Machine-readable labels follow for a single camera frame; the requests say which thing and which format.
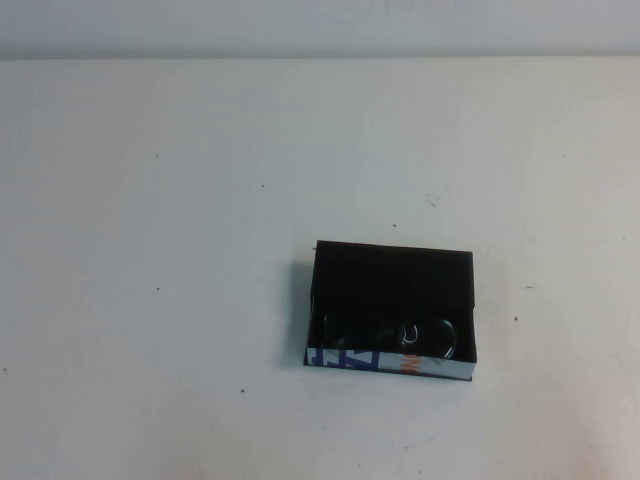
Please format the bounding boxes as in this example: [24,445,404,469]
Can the black framed glasses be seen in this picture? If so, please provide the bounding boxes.
[319,311,459,362]

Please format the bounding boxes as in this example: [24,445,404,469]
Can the black printed glasses case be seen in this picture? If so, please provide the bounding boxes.
[303,239,479,384]

